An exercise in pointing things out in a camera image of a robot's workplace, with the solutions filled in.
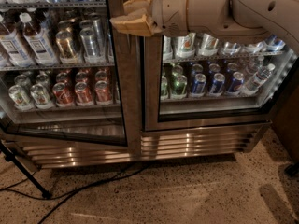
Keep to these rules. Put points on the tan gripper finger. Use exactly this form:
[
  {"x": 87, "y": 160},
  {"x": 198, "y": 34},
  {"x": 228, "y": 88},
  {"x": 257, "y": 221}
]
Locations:
[
  {"x": 140, "y": 25},
  {"x": 132, "y": 6}
]

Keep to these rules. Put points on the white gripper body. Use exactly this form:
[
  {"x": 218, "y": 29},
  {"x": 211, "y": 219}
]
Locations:
[{"x": 169, "y": 11}]

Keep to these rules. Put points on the glass fridge door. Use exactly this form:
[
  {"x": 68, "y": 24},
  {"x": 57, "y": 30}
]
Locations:
[
  {"x": 114, "y": 125},
  {"x": 163, "y": 113}
]

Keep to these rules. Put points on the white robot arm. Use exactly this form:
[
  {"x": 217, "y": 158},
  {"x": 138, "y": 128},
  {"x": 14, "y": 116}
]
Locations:
[{"x": 239, "y": 21}]

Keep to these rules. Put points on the stainless fridge bottom grille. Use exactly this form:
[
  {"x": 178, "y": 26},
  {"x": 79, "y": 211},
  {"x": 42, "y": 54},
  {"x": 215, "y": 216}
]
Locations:
[{"x": 185, "y": 143}]

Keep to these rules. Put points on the white orange tall can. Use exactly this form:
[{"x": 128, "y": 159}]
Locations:
[{"x": 184, "y": 46}]

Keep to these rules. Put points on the green soda can right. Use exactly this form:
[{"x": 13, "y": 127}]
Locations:
[{"x": 179, "y": 87}]

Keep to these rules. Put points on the blue silver tall can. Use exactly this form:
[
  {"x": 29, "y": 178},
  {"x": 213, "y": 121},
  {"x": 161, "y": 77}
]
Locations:
[{"x": 230, "y": 48}]

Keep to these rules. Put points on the gold tall can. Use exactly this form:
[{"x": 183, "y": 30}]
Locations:
[{"x": 68, "y": 47}]

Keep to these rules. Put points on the red soda can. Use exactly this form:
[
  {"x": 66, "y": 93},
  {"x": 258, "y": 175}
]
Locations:
[
  {"x": 103, "y": 93},
  {"x": 83, "y": 94},
  {"x": 63, "y": 95}
]

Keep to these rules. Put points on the blue soda can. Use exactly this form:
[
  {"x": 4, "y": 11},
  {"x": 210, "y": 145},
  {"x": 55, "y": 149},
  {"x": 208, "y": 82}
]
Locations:
[
  {"x": 198, "y": 85},
  {"x": 235, "y": 84},
  {"x": 217, "y": 84}
]

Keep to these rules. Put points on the tea bottle white label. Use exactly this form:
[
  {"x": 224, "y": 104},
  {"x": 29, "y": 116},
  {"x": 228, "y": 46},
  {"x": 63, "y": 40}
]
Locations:
[{"x": 38, "y": 40}]

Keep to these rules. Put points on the clear water bottle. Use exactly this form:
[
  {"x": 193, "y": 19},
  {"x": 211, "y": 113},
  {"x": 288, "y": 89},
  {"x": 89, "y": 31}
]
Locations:
[{"x": 258, "y": 79}]

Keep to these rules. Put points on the green white soda can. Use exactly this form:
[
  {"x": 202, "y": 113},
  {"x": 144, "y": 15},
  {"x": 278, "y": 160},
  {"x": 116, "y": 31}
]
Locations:
[{"x": 20, "y": 97}]

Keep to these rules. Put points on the dark wooden cabinet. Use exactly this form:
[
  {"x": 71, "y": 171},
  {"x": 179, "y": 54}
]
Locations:
[{"x": 286, "y": 120}]

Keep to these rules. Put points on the black tripod leg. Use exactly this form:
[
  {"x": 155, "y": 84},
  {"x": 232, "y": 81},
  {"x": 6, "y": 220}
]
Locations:
[{"x": 9, "y": 156}]

